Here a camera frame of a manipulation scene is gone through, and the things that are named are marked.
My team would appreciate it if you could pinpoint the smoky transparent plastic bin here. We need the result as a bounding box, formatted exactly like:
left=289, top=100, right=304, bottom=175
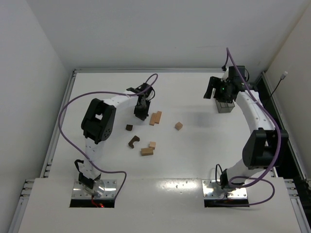
left=215, top=100, right=235, bottom=114

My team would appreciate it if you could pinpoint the long light wood block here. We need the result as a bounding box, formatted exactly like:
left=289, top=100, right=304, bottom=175
left=149, top=113, right=156, bottom=126

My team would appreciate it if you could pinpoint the light wood cube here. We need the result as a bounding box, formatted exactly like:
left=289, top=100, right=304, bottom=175
left=175, top=122, right=183, bottom=131

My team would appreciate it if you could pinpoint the thick light wood block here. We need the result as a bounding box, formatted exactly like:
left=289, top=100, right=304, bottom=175
left=140, top=147, right=154, bottom=156

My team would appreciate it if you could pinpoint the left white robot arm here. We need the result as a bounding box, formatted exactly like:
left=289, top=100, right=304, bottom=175
left=77, top=83, right=155, bottom=190

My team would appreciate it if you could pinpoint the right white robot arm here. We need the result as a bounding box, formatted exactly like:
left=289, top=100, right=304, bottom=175
left=204, top=66, right=289, bottom=188

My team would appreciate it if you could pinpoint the dark brown arch block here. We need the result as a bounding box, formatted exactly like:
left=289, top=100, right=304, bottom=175
left=128, top=135, right=140, bottom=149

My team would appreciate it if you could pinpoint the dark brown wood cube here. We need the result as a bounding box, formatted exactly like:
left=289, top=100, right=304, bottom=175
left=125, top=124, right=133, bottom=131

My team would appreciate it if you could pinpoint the small pale wood cube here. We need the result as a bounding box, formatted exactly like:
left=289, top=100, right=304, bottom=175
left=149, top=141, right=156, bottom=149

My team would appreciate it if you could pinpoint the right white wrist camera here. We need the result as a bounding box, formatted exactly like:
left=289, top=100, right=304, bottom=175
left=221, top=68, right=229, bottom=81

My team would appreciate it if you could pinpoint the black wall cable white plug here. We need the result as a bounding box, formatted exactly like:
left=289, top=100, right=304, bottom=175
left=263, top=71, right=288, bottom=108

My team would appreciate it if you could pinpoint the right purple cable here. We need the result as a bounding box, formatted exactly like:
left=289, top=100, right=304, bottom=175
left=221, top=47, right=282, bottom=207

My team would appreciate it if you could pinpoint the purple cable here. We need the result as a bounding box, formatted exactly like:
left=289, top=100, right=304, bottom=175
left=58, top=73, right=158, bottom=195
left=221, top=47, right=282, bottom=207

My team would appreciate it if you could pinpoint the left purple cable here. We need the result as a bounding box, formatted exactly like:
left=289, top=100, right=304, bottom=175
left=58, top=73, right=158, bottom=195

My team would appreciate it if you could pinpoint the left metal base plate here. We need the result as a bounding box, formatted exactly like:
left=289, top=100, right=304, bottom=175
left=71, top=180, right=117, bottom=200

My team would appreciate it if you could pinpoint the metal base plate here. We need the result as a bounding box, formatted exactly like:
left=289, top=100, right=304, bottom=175
left=202, top=179, right=248, bottom=200
left=71, top=180, right=117, bottom=200

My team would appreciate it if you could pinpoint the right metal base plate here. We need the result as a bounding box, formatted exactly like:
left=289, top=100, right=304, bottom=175
left=202, top=179, right=248, bottom=200

